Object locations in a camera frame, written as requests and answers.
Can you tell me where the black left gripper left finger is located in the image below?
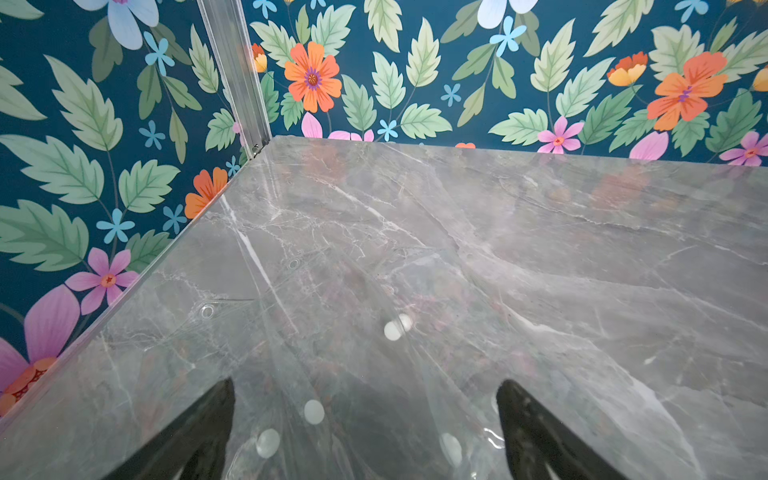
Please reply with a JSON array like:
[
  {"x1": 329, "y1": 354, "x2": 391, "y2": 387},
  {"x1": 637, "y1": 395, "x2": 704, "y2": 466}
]
[{"x1": 106, "y1": 378, "x2": 236, "y2": 479}]

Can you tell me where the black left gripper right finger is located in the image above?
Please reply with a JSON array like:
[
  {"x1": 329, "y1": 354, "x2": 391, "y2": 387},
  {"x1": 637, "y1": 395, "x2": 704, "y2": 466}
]
[{"x1": 496, "y1": 379, "x2": 627, "y2": 480}]

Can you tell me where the teal ruler set pouch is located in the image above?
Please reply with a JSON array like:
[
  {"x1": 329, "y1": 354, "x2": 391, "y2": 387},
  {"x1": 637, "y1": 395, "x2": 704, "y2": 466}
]
[{"x1": 258, "y1": 249, "x2": 478, "y2": 479}]

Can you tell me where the clear plastic ruler set pouch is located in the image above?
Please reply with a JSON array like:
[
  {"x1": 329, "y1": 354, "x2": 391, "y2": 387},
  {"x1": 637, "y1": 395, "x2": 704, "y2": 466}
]
[{"x1": 169, "y1": 285, "x2": 337, "y2": 479}]

